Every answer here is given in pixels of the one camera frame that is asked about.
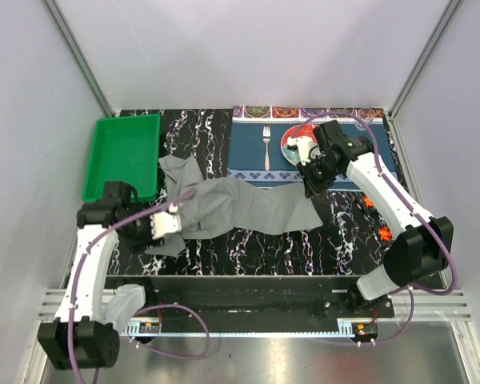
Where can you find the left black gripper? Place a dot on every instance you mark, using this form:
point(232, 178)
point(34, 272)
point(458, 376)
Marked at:
point(143, 242)

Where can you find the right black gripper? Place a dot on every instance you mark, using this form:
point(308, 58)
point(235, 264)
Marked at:
point(312, 189)

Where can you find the grey button shirt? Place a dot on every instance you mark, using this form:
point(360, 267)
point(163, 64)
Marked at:
point(222, 204)

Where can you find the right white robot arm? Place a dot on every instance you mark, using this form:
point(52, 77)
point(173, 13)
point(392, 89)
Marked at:
point(421, 243)

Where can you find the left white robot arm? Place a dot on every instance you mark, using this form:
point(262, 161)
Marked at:
point(85, 332)

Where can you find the far orange flower brooch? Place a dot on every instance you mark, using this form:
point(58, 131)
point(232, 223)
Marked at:
point(365, 203)

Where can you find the orange flower brooch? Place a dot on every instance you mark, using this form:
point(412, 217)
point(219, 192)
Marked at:
point(365, 203)
point(384, 234)

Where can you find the near orange flower brooch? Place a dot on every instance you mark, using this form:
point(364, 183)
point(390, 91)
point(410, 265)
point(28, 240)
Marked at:
point(384, 234)

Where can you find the red and teal plate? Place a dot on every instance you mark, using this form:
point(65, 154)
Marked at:
point(297, 131)

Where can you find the blue patterned placemat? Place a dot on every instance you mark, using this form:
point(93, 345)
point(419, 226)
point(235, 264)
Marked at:
point(247, 149)

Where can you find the silver fork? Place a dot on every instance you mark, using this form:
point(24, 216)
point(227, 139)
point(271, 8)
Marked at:
point(266, 137)

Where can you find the clear drinking glass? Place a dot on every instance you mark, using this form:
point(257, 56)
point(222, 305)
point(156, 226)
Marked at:
point(367, 115)

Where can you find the green plastic bin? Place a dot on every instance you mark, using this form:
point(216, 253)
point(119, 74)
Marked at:
point(124, 149)

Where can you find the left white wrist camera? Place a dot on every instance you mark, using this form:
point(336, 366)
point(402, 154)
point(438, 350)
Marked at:
point(165, 222)

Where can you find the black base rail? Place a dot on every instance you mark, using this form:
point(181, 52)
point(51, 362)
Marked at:
point(321, 295)

